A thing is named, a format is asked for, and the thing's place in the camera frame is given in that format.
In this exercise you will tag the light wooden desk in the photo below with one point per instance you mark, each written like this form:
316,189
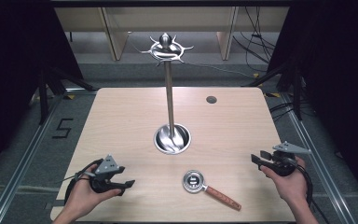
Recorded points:
118,43

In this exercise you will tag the black tripod stand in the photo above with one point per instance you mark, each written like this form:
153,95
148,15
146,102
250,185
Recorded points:
297,99
43,99

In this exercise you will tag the person's right hand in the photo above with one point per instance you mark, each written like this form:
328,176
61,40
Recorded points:
292,188

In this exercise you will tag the person's left hand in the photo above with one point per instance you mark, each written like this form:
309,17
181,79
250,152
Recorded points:
80,197

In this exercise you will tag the black curtain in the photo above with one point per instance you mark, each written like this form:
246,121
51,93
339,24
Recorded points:
341,93
12,77

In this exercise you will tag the yellow black floor tape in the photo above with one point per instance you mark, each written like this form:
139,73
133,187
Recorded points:
256,75
272,95

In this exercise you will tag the steel utensil hanging rack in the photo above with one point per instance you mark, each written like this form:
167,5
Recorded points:
169,102

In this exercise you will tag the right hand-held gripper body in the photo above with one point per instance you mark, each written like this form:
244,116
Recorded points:
284,165

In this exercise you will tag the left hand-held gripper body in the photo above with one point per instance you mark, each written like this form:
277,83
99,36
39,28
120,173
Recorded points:
104,179

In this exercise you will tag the aluminium floor rail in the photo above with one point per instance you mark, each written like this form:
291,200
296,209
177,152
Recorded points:
21,165
320,161

